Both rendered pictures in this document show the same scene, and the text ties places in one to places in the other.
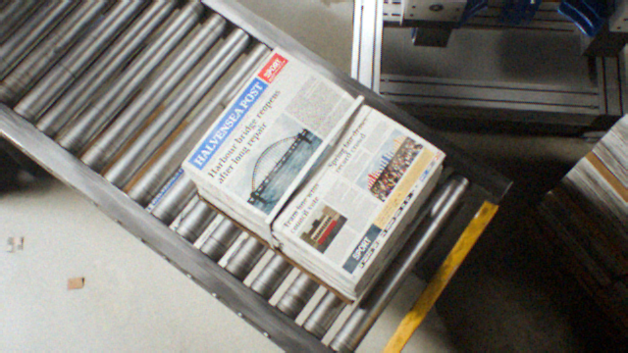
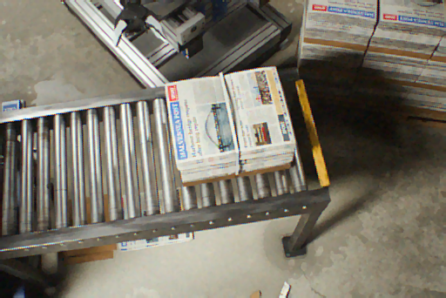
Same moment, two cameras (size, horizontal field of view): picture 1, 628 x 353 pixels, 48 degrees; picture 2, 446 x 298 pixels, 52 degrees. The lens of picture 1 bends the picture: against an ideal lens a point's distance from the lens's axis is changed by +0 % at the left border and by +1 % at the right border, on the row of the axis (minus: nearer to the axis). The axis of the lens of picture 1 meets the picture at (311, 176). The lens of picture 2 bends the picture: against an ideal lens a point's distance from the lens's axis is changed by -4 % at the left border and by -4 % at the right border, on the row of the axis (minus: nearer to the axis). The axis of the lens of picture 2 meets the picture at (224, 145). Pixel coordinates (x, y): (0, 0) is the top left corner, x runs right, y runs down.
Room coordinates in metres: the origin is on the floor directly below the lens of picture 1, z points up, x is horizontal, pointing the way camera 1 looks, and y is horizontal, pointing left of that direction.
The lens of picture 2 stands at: (-0.07, 0.50, 2.37)
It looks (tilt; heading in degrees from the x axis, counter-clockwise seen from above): 66 degrees down; 317
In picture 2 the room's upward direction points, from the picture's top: 2 degrees counter-clockwise
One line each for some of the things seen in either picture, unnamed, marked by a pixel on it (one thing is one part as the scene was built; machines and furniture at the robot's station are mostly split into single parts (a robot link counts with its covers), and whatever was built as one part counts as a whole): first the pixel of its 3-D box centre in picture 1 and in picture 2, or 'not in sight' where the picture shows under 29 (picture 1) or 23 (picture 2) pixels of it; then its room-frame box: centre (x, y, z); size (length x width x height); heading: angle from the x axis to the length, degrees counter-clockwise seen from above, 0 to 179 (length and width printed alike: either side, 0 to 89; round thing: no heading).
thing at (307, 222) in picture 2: not in sight; (303, 228); (0.08, -0.09, 0.34); 0.06 x 0.06 x 0.68; 54
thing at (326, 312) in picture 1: (375, 244); (271, 138); (0.35, -0.13, 0.77); 0.47 x 0.05 x 0.05; 144
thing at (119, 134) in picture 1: (157, 91); (111, 162); (0.70, 0.34, 0.77); 0.47 x 0.05 x 0.05; 144
